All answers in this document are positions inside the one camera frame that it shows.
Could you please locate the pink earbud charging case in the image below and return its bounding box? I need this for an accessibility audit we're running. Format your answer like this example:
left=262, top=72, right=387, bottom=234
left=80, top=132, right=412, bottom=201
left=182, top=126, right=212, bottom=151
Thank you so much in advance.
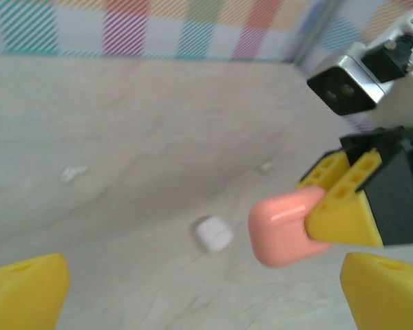
left=247, top=186, right=333, bottom=269

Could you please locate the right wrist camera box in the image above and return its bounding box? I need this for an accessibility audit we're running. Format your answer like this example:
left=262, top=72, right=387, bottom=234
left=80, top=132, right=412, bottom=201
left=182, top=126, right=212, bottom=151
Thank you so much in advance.
left=306, top=52, right=388, bottom=118

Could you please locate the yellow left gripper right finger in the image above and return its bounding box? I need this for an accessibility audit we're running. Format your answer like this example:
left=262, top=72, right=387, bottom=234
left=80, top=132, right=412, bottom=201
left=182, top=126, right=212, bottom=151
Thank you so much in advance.
left=340, top=252, right=413, bottom=330

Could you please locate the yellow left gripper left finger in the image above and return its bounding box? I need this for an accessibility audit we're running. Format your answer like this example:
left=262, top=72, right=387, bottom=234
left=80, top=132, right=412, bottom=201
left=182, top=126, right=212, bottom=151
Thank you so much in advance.
left=0, top=253, right=72, bottom=330

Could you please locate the white earbud charging case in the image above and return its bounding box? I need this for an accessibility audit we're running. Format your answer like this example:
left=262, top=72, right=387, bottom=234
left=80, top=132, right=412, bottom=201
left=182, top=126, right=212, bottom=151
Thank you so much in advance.
left=192, top=215, right=235, bottom=255

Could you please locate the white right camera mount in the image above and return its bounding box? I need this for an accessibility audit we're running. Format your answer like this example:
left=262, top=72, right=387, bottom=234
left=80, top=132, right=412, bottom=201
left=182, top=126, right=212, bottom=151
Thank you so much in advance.
left=360, top=0, right=413, bottom=130

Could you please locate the aluminium frame post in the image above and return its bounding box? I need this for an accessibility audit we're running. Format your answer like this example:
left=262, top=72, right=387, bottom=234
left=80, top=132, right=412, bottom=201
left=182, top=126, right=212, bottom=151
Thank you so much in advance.
left=290, top=0, right=337, bottom=66

